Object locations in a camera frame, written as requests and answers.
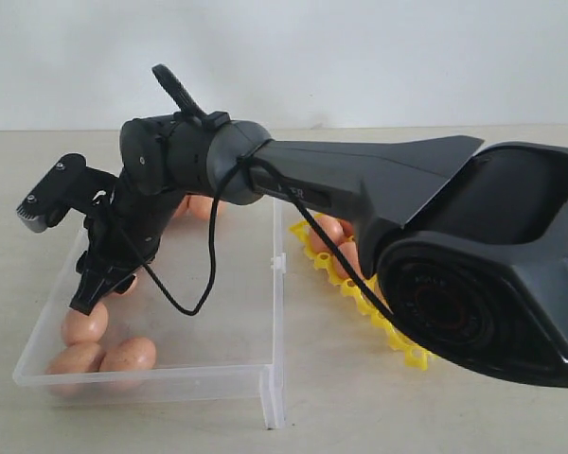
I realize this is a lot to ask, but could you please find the yellow plastic egg tray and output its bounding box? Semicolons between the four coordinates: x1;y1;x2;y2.
289;220;435;371

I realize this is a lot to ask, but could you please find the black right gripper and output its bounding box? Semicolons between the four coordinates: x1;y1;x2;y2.
69;215;164;316

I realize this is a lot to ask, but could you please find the brown egg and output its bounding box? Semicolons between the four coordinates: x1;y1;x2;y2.
187;195;214;221
44;341;105;398
308;215;346;254
98;337;157;393
172;196;189;218

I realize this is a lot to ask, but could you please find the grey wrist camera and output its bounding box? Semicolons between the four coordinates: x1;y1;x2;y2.
16;153;117;233

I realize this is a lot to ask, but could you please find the brown egg fifth row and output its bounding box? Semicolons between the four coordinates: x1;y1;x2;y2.
331;241;361;280
61;302;109;346

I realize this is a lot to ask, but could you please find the black camera cable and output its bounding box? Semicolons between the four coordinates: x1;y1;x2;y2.
94;63;436;351

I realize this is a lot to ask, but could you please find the clear plastic tray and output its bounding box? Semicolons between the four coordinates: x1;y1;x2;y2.
13;199;286;428

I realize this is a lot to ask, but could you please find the brown egg fourth row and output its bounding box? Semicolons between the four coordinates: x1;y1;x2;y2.
110;273;137;297

